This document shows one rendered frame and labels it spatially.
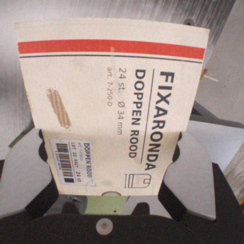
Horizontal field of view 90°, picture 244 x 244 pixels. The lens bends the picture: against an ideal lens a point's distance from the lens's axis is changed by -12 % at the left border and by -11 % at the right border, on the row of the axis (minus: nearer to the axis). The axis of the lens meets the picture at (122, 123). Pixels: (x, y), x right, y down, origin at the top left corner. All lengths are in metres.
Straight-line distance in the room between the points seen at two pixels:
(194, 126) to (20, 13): 0.37
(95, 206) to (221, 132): 0.39
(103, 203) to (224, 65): 1.28
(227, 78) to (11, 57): 1.39
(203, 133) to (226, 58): 1.08
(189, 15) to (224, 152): 0.32
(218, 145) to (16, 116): 0.46
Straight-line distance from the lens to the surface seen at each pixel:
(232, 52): 1.40
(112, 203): 0.45
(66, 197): 0.36
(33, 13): 0.28
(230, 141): 0.41
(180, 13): 0.26
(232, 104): 1.56
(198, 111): 0.47
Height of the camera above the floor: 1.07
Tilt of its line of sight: 61 degrees down
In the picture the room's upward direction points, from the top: 176 degrees clockwise
